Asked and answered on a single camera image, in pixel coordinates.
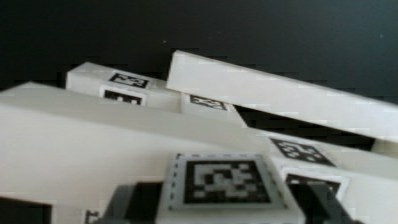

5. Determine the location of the white U-shaped fence frame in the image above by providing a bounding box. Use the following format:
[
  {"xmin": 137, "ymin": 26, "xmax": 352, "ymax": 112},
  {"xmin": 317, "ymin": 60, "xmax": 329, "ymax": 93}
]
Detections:
[{"xmin": 168, "ymin": 50, "xmax": 398, "ymax": 143}]

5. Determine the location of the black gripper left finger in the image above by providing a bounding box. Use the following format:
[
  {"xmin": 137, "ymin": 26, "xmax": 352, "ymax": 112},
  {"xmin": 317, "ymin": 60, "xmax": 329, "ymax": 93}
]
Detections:
[{"xmin": 95, "ymin": 182, "xmax": 164, "ymax": 224}]

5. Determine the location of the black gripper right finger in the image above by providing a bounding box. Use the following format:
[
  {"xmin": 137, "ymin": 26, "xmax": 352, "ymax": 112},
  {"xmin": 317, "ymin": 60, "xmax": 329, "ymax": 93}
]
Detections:
[{"xmin": 288, "ymin": 183, "xmax": 363, "ymax": 224}]

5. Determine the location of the white chair back frame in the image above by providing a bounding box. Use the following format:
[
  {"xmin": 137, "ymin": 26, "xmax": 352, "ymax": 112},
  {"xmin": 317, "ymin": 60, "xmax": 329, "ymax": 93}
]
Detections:
[{"xmin": 0, "ymin": 83, "xmax": 398, "ymax": 224}]

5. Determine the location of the white chair leg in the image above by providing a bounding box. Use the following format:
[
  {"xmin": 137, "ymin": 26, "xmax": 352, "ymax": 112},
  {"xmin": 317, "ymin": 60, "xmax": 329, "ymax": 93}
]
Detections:
[
  {"xmin": 66, "ymin": 62, "xmax": 182, "ymax": 112},
  {"xmin": 155, "ymin": 153, "xmax": 301, "ymax": 224}
]

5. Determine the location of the white chair seat plate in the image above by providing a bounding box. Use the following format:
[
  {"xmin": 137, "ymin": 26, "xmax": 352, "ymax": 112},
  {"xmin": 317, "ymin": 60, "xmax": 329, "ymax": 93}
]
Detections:
[{"xmin": 182, "ymin": 93, "xmax": 247, "ymax": 127}]

